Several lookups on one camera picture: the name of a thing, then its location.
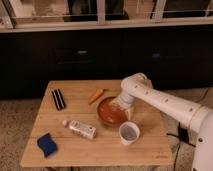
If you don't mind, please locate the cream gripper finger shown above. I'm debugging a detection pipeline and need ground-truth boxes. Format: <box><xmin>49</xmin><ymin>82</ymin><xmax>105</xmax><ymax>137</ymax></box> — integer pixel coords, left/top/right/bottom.
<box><xmin>125</xmin><ymin>107</ymin><xmax>134</xmax><ymax>120</ymax></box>

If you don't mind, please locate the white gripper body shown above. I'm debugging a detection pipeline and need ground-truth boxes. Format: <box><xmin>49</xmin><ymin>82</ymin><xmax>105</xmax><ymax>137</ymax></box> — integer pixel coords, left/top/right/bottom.
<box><xmin>111</xmin><ymin>91</ymin><xmax>134</xmax><ymax>109</ymax></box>

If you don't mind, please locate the orange ceramic bowl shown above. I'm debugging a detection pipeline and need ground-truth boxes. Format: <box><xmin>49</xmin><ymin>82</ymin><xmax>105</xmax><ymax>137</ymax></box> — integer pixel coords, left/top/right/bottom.
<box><xmin>97</xmin><ymin>97</ymin><xmax>128</xmax><ymax>127</ymax></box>

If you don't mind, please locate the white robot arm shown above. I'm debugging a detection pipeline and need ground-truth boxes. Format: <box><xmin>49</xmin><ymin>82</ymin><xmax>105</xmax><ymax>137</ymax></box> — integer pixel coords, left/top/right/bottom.
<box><xmin>113</xmin><ymin>73</ymin><xmax>213</xmax><ymax>171</ymax></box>

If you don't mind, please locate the white paper cup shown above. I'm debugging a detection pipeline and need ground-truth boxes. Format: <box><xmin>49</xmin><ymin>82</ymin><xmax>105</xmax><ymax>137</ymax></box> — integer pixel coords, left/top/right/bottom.
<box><xmin>119</xmin><ymin>121</ymin><xmax>140</xmax><ymax>146</ymax></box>

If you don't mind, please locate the orange carrot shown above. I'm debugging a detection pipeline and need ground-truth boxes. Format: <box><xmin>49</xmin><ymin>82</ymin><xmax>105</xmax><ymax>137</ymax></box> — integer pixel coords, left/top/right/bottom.
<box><xmin>88</xmin><ymin>89</ymin><xmax>106</xmax><ymax>105</ymax></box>

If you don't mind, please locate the white plastic bottle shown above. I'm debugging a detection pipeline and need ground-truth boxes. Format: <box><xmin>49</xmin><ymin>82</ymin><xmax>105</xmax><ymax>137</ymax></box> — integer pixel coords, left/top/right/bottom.
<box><xmin>62</xmin><ymin>120</ymin><xmax>97</xmax><ymax>140</ymax></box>

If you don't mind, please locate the black power adapter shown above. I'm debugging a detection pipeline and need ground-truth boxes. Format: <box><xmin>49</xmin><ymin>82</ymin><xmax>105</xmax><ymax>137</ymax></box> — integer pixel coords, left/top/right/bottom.
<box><xmin>178</xmin><ymin>126</ymin><xmax>189</xmax><ymax>142</ymax></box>

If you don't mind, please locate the wooden table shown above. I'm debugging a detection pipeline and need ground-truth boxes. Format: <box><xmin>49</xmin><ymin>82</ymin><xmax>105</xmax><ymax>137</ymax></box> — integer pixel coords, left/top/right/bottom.
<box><xmin>21</xmin><ymin>80</ymin><xmax>173</xmax><ymax>167</ymax></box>

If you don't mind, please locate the black striped block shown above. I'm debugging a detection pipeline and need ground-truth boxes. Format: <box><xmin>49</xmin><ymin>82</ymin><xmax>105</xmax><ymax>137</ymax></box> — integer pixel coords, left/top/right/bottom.
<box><xmin>51</xmin><ymin>89</ymin><xmax>66</xmax><ymax>110</ymax></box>

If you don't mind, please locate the dark cabinet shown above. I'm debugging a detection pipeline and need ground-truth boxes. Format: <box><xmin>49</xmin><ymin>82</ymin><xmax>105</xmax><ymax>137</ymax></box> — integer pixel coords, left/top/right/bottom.
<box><xmin>0</xmin><ymin>26</ymin><xmax>213</xmax><ymax>99</ymax></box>

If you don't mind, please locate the blue sponge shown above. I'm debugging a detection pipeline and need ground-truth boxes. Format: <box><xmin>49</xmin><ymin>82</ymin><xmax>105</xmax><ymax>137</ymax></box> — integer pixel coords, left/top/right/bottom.
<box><xmin>37</xmin><ymin>133</ymin><xmax>57</xmax><ymax>158</ymax></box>

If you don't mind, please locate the black power cable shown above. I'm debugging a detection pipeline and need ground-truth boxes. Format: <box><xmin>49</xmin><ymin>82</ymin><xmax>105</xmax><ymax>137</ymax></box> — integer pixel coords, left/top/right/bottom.
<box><xmin>165</xmin><ymin>123</ymin><xmax>198</xmax><ymax>171</ymax></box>

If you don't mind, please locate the white window frame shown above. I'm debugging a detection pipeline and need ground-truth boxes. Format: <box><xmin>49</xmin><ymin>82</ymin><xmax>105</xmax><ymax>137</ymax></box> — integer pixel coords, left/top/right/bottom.
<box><xmin>0</xmin><ymin>0</ymin><xmax>213</xmax><ymax>33</ymax></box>

